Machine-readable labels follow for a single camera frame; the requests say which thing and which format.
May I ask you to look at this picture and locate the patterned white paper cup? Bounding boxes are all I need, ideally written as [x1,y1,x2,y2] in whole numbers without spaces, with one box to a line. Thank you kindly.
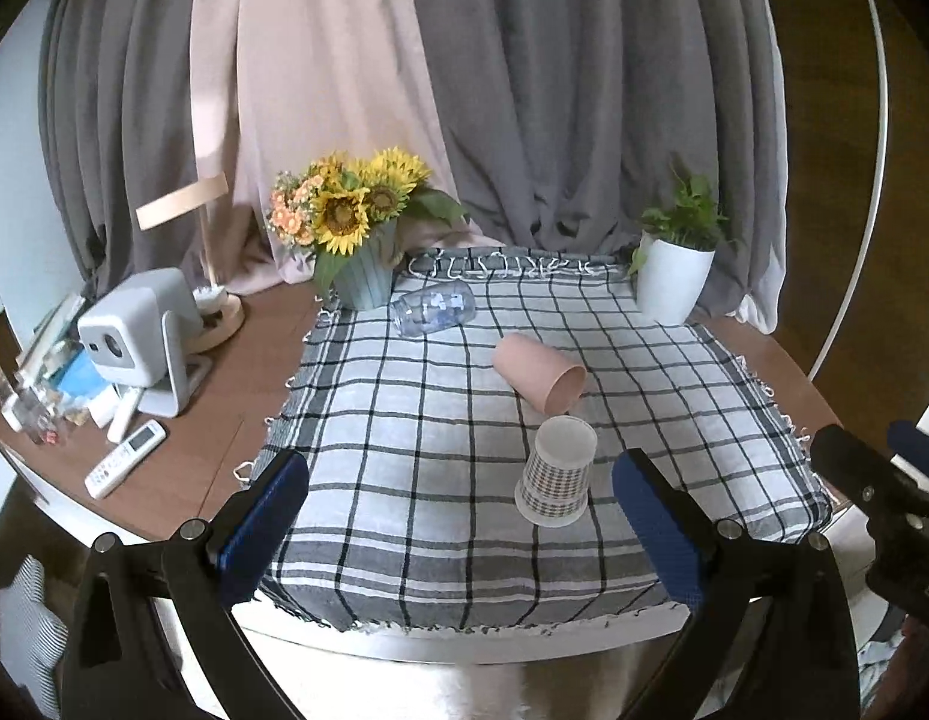
[515,415,598,528]

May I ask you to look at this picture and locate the pink plastic cup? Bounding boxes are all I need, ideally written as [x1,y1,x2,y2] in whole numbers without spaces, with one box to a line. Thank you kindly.
[492,333,586,416]

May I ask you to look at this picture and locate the person's right hand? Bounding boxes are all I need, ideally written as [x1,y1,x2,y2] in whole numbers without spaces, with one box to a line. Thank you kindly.
[863,616,929,720]

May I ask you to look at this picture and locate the white remote control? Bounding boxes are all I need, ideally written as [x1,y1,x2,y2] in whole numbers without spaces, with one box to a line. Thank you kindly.
[83,419,167,500]

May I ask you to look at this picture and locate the clutter of small desk items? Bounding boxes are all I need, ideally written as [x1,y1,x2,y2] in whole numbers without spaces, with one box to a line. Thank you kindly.
[0,293,118,445]

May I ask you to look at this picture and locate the white cube projector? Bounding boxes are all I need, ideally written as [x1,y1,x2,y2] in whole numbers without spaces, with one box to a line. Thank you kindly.
[77,268,212,418]

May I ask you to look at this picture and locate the checkered grey tablecloth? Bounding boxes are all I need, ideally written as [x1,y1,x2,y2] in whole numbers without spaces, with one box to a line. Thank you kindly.
[261,250,832,632]

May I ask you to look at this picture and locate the wooden desk lamp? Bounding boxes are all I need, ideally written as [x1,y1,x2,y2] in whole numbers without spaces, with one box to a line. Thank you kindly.
[134,170,247,356]

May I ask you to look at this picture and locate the green plant in white pot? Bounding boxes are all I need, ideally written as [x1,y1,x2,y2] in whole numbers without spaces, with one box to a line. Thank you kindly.
[627,169,728,327]

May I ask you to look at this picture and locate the clear plastic jar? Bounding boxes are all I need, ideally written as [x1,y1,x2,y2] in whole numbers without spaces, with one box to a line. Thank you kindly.
[389,281,478,338]

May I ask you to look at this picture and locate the sunflower bouquet in blue vase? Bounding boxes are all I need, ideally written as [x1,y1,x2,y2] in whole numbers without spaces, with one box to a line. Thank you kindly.
[266,146,466,310]

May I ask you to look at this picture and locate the white hoop stand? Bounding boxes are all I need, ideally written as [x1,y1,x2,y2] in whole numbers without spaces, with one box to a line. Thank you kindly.
[806,0,891,384]

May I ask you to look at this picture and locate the pink curtain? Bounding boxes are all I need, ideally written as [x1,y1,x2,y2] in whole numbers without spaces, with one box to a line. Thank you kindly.
[187,0,475,298]

